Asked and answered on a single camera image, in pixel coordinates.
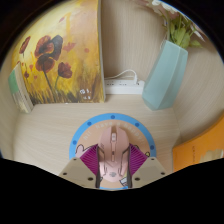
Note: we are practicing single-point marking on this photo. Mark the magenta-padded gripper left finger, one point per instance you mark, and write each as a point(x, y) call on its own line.
point(76, 171)

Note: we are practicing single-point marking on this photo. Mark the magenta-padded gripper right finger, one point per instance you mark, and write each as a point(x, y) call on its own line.
point(150, 170)

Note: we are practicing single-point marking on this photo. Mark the pink computer mouse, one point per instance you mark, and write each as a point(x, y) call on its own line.
point(113, 151)

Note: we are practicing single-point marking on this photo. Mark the round blue-rimmed cartoon mouse pad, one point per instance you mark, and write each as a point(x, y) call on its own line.
point(86, 133)

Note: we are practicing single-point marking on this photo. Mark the orange book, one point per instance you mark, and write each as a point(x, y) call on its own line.
point(200, 150)

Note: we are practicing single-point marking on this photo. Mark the white power strip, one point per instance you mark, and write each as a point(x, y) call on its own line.
point(123, 88)

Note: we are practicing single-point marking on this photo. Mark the pale teal faceted vase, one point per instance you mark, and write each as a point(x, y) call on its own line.
point(165, 78)

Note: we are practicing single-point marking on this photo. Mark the yellow poppy flower painting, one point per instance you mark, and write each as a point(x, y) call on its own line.
point(76, 53)

